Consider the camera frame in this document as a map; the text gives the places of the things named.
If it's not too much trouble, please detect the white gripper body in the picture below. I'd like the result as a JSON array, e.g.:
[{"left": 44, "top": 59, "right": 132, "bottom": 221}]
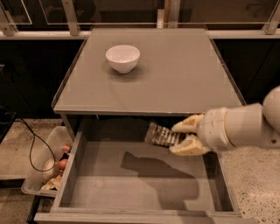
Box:
[{"left": 197, "top": 108, "right": 235, "bottom": 151}]

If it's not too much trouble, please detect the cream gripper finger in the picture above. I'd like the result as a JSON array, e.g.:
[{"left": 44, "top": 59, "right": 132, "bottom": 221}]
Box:
[
  {"left": 171, "top": 114, "right": 204, "bottom": 133},
  {"left": 169, "top": 135, "right": 211, "bottom": 157}
]

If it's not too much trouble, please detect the black rxbar chocolate bar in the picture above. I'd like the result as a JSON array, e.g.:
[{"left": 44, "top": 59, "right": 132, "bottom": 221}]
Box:
[{"left": 144, "top": 122, "right": 186, "bottom": 148}]

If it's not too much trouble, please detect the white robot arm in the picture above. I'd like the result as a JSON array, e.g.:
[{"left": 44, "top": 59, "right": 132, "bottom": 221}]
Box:
[{"left": 170, "top": 87, "right": 280, "bottom": 156}]

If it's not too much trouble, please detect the grey cabinet with counter top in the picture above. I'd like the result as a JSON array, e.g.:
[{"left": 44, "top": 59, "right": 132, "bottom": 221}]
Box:
[{"left": 51, "top": 27, "right": 248, "bottom": 143}]

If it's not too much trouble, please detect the open grey top drawer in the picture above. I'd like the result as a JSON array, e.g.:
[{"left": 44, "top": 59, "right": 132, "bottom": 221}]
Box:
[{"left": 35, "top": 131, "right": 257, "bottom": 224}]

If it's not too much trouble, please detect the white ceramic bowl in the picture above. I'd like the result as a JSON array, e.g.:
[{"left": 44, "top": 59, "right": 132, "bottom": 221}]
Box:
[{"left": 105, "top": 45, "right": 140, "bottom": 74}]

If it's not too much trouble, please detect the orange round object in bin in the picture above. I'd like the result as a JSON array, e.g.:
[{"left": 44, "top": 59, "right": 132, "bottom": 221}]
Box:
[{"left": 59, "top": 159, "right": 67, "bottom": 170}]

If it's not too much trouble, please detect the cream round object in bin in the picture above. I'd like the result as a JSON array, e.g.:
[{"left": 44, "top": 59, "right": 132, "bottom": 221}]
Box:
[{"left": 43, "top": 158, "right": 60, "bottom": 182}]

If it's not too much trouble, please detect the clear plastic storage bin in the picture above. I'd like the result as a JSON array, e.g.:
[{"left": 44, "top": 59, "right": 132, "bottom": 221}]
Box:
[{"left": 21, "top": 126, "right": 73, "bottom": 198}]

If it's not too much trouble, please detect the metal railing frame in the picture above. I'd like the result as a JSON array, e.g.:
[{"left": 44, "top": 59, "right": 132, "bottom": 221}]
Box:
[{"left": 0, "top": 0, "right": 280, "bottom": 39}]

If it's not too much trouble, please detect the black cable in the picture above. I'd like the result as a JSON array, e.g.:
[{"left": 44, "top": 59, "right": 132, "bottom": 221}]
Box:
[{"left": 0, "top": 105, "right": 57, "bottom": 173}]

